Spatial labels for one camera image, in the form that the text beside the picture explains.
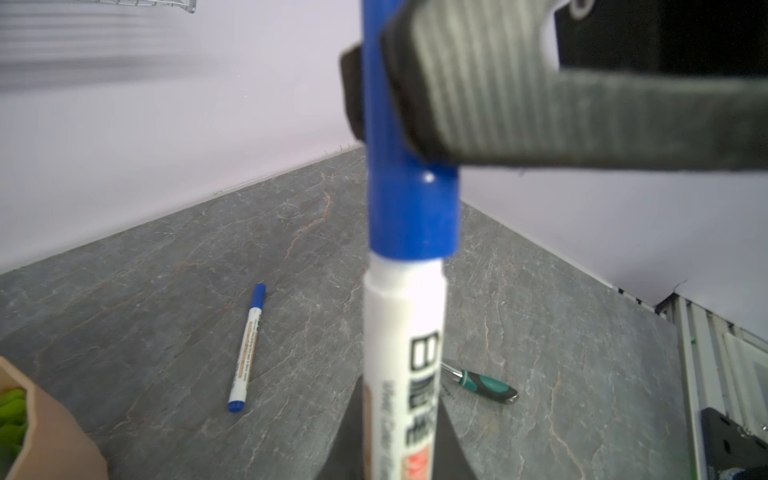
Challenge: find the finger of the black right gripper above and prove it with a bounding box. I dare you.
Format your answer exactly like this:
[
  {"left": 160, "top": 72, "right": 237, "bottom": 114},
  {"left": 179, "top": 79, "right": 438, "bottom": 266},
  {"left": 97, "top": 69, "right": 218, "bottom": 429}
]
[
  {"left": 380, "top": 0, "right": 768, "bottom": 172},
  {"left": 340, "top": 44, "right": 365, "bottom": 141}
]

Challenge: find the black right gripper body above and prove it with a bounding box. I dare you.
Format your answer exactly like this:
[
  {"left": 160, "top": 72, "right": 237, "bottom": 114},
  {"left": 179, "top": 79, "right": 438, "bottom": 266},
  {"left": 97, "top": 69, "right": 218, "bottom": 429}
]
[{"left": 554, "top": 0, "right": 767, "bottom": 75}]

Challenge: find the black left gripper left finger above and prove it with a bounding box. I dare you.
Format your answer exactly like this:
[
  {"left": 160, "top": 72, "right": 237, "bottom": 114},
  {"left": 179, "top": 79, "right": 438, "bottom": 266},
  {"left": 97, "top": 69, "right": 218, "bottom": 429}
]
[{"left": 315, "top": 377, "right": 364, "bottom": 480}]

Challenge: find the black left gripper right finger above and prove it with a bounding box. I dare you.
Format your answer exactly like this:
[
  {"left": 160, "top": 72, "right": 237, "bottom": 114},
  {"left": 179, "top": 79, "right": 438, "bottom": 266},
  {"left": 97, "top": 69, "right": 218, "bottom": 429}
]
[{"left": 432, "top": 399, "right": 477, "bottom": 480}]

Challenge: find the white marker blue end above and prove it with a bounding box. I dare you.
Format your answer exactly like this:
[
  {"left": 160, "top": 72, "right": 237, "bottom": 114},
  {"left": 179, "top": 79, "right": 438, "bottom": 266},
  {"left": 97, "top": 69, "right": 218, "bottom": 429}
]
[{"left": 227, "top": 283, "right": 267, "bottom": 413}]

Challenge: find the blue pen cap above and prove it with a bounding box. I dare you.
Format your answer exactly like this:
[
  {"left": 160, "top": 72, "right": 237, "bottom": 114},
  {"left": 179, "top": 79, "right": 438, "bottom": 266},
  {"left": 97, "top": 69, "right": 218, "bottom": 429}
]
[{"left": 362, "top": 1, "right": 460, "bottom": 261}]

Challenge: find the white marker black tip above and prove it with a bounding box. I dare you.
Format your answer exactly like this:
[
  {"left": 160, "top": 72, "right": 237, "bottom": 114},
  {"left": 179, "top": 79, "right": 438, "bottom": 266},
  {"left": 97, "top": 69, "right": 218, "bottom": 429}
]
[{"left": 363, "top": 254, "right": 447, "bottom": 479}]

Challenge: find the beige faceted plant pot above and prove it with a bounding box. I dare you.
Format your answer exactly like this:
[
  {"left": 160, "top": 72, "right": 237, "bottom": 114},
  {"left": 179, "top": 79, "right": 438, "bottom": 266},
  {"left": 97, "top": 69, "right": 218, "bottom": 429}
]
[{"left": 1, "top": 358, "right": 109, "bottom": 479}]

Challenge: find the green artificial plant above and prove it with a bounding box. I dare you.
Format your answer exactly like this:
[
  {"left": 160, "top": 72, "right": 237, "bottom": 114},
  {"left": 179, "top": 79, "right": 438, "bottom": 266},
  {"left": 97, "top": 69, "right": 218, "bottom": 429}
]
[{"left": 1, "top": 388, "right": 28, "bottom": 479}]

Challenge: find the white wire wall shelf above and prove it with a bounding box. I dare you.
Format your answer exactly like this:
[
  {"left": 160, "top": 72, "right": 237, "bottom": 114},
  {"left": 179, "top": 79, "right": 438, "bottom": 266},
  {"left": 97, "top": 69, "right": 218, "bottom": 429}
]
[{"left": 86, "top": 0, "right": 198, "bottom": 13}]

